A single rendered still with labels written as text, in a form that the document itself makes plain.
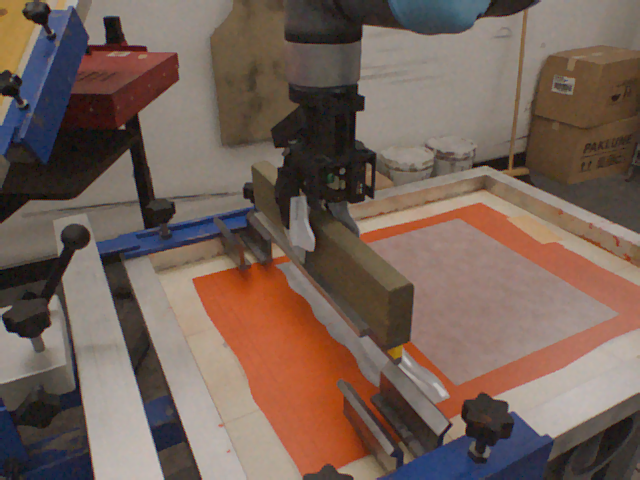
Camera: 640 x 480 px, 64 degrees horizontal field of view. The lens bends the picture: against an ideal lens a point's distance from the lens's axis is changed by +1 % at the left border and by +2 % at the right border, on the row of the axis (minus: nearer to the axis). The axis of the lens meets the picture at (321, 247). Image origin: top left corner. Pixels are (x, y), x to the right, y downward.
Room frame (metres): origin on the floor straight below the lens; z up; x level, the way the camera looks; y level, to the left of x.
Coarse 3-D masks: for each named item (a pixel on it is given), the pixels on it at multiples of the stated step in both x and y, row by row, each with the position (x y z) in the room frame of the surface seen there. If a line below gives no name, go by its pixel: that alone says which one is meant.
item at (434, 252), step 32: (416, 224) 0.86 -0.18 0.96; (448, 224) 0.86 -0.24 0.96; (480, 224) 0.86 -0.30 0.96; (512, 224) 0.86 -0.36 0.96; (384, 256) 0.74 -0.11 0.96; (416, 256) 0.74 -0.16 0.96; (448, 256) 0.74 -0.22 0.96; (480, 256) 0.74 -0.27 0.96; (512, 256) 0.74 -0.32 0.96; (224, 288) 0.65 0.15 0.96; (256, 288) 0.65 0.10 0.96; (288, 288) 0.65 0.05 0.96; (416, 288) 0.65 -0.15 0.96; (224, 320) 0.57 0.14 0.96; (256, 320) 0.57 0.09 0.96; (288, 320) 0.57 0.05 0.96
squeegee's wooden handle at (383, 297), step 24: (264, 168) 0.68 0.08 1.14; (264, 192) 0.65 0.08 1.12; (312, 216) 0.53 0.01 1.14; (336, 240) 0.47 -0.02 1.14; (360, 240) 0.47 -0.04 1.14; (312, 264) 0.52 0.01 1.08; (336, 264) 0.47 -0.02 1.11; (360, 264) 0.43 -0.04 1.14; (384, 264) 0.42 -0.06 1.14; (336, 288) 0.47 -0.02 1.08; (360, 288) 0.42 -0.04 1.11; (384, 288) 0.39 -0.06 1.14; (408, 288) 0.39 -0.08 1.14; (360, 312) 0.42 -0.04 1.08; (384, 312) 0.39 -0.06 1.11; (408, 312) 0.39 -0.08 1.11; (384, 336) 0.39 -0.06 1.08; (408, 336) 0.39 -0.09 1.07
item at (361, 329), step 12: (264, 216) 0.65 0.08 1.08; (264, 228) 0.63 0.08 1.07; (276, 228) 0.62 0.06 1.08; (276, 240) 0.59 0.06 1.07; (288, 240) 0.59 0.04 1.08; (288, 252) 0.56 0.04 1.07; (300, 264) 0.53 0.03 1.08; (312, 276) 0.50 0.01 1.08; (324, 288) 0.48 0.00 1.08; (336, 300) 0.45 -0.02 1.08; (348, 312) 0.43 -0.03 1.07; (348, 324) 0.42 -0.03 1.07; (360, 324) 0.41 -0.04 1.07; (360, 336) 0.40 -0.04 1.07
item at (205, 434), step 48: (384, 192) 0.93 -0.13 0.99; (432, 192) 0.96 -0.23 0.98; (528, 192) 0.93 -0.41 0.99; (240, 240) 0.76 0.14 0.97; (624, 240) 0.74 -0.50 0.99; (144, 288) 0.60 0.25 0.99; (192, 384) 0.41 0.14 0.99; (624, 384) 0.41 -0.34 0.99; (192, 432) 0.35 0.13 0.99; (576, 432) 0.36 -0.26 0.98
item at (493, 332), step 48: (480, 288) 0.65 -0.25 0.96; (528, 288) 0.65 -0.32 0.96; (576, 288) 0.65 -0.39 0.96; (624, 288) 0.65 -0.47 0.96; (432, 336) 0.53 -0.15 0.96; (480, 336) 0.53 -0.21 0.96; (528, 336) 0.54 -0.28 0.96; (576, 336) 0.54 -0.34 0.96; (288, 384) 0.45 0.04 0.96; (480, 384) 0.45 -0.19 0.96; (288, 432) 0.38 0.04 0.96; (336, 432) 0.38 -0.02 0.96
